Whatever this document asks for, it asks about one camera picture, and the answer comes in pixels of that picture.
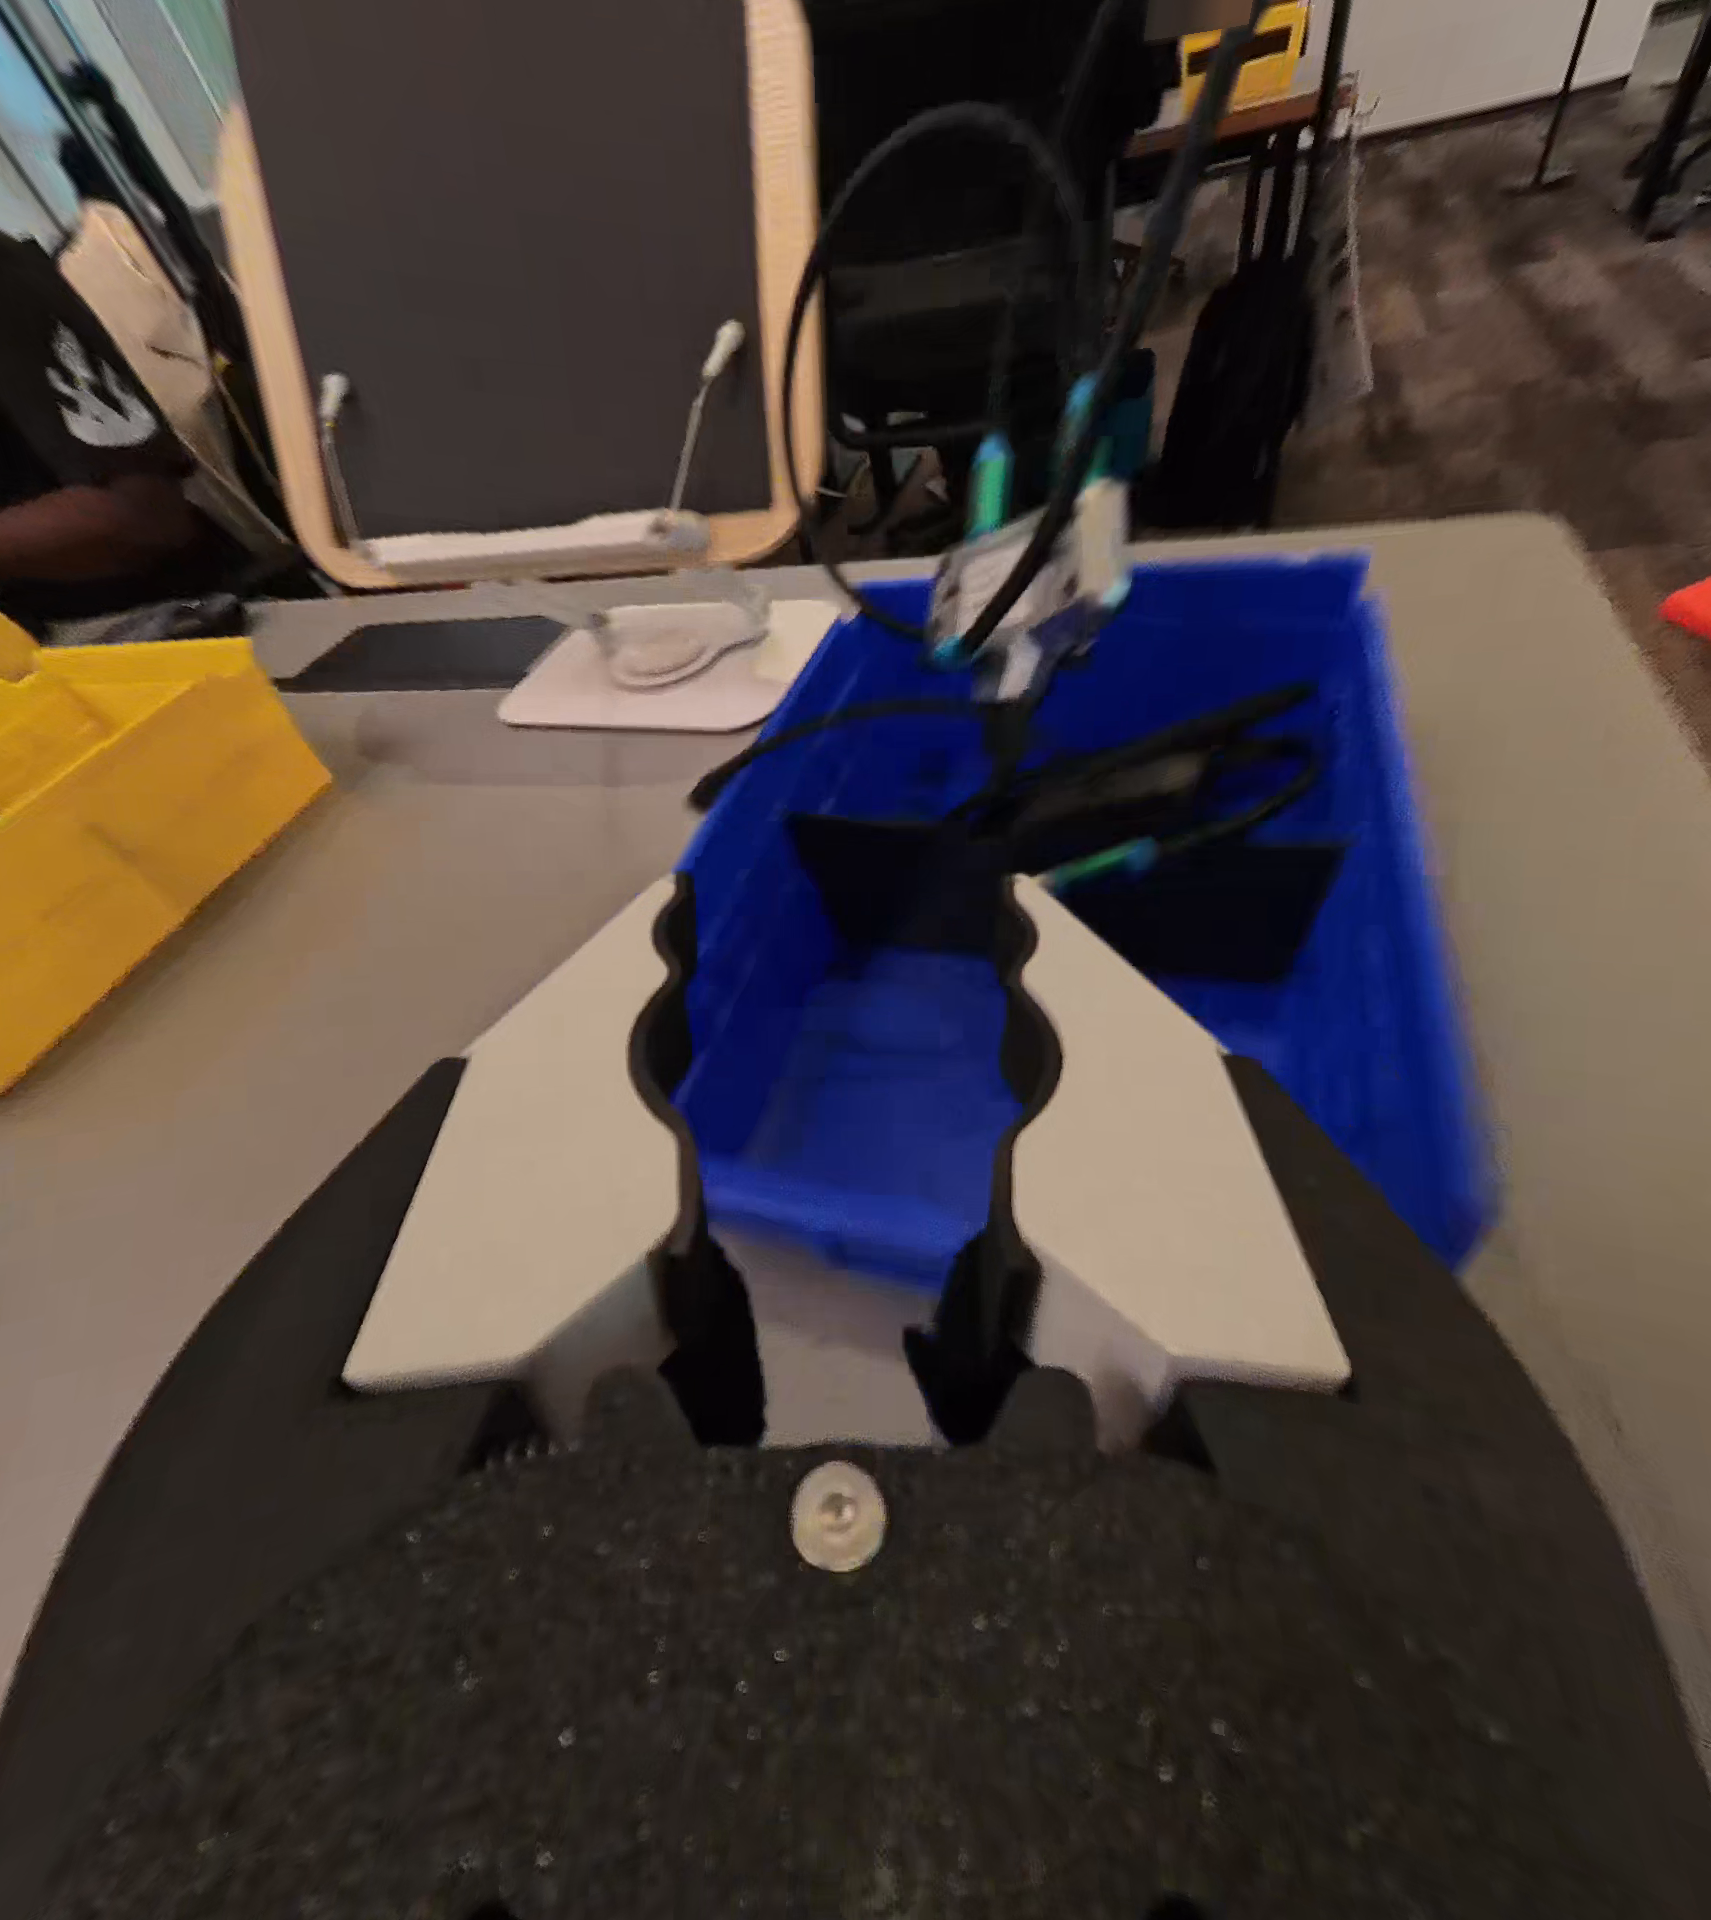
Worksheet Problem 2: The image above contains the silver flat pouch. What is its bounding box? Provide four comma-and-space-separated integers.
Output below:
278, 613, 564, 696

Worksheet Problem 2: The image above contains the metal switch box with cable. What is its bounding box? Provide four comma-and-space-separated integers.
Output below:
928, 485, 1140, 703

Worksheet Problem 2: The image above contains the book stand with black board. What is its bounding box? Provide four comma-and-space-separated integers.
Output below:
218, 0, 846, 738

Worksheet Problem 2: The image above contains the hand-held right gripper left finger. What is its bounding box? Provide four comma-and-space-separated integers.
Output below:
342, 874, 768, 1449

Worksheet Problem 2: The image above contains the blue plastic bin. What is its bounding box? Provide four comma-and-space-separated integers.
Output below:
676, 554, 1494, 1292

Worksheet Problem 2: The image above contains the yellow box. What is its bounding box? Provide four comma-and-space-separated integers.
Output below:
1182, 0, 1310, 114

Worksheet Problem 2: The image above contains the black hub with cable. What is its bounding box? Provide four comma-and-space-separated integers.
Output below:
690, 681, 1322, 842

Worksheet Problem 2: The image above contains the black office chair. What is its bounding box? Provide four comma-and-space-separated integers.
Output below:
810, 224, 1098, 557

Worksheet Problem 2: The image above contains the black backpack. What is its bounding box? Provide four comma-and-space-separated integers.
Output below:
1148, 253, 1322, 529

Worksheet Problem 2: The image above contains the yellow plastic bin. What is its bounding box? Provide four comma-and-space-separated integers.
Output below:
0, 588, 336, 1108

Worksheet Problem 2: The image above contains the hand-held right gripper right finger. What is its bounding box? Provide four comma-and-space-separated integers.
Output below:
904, 874, 1352, 1449

